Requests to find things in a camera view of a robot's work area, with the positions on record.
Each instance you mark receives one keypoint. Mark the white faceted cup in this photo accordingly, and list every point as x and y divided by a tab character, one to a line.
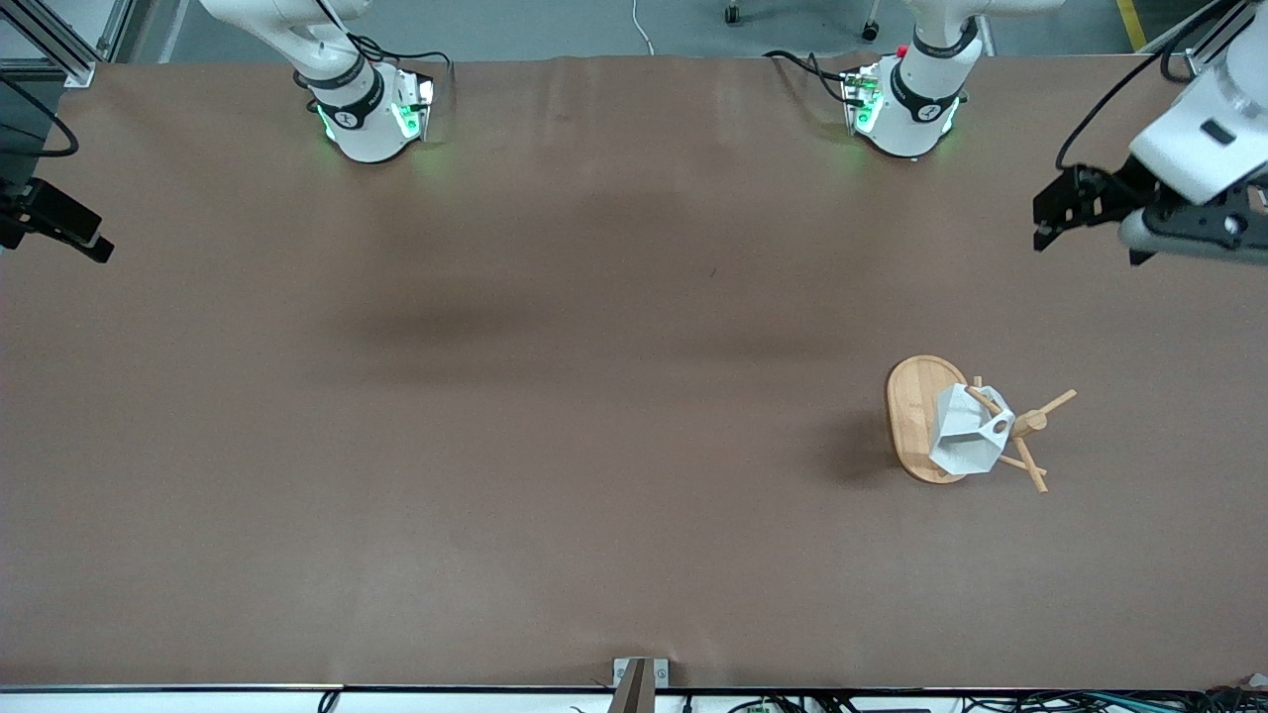
966	436

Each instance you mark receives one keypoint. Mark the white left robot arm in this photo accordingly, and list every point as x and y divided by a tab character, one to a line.
916	109

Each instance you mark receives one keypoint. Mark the brown paper table cover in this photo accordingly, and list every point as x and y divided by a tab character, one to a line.
594	495

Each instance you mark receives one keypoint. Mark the aluminium frame profile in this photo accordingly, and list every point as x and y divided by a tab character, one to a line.
1204	61
59	54

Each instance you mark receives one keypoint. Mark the wooden cup rack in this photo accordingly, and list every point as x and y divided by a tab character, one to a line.
916	416

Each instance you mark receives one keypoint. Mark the yellow floor tape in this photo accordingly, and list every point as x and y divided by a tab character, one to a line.
1132	22

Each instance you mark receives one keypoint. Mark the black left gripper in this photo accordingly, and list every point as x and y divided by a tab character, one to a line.
1111	190

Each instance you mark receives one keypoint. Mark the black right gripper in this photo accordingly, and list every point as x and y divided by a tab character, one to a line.
22	210

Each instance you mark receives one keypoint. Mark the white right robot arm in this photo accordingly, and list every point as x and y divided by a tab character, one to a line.
362	129

